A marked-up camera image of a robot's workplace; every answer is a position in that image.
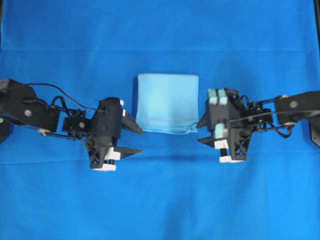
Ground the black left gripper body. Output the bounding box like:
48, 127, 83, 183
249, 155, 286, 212
86, 97, 126, 172

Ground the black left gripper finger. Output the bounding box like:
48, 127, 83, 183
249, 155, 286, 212
113, 146, 143, 160
122, 109, 144, 135

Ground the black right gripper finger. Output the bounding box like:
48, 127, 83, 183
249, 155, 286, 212
196, 111, 212, 130
197, 136, 215, 148

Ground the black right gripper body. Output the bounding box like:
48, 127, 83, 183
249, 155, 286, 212
206, 88, 252, 163

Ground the light blue towel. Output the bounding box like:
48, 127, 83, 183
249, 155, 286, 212
135, 73, 199, 135

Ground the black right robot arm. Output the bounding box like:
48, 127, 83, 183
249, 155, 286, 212
196, 88, 320, 163

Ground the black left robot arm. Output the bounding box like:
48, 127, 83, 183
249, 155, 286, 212
0, 78, 144, 172

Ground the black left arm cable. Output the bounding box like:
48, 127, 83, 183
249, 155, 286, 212
28, 82, 106, 112

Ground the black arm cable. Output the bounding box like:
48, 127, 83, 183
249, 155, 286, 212
28, 82, 106, 112
226, 109, 301, 138

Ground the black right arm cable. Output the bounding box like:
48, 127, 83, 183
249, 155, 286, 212
226, 109, 301, 138

